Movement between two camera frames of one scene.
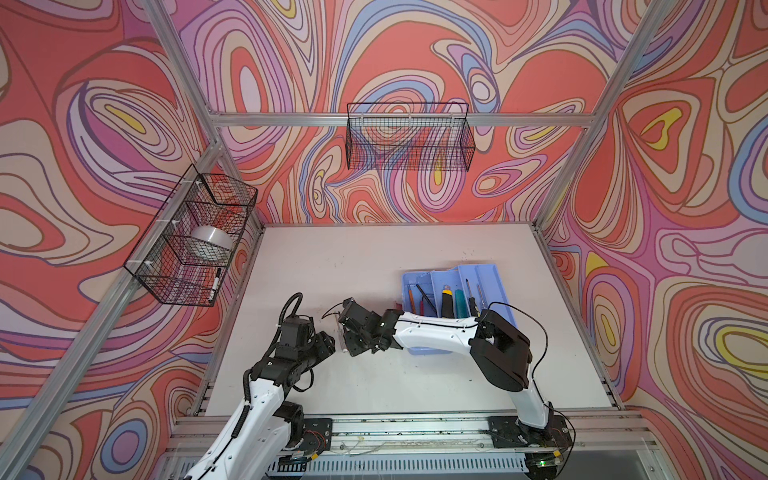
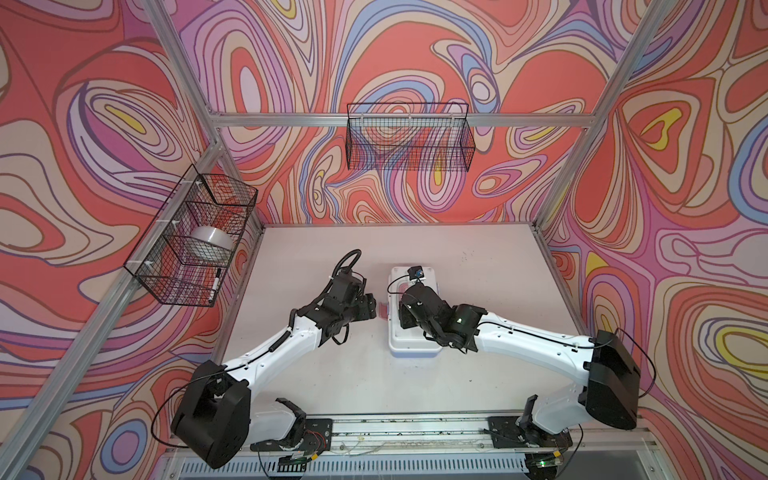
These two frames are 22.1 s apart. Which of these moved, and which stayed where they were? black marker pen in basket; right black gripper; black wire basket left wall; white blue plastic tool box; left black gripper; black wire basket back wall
Moved: white blue plastic tool box; left black gripper; right black gripper
Stayed: black wire basket left wall; black marker pen in basket; black wire basket back wall
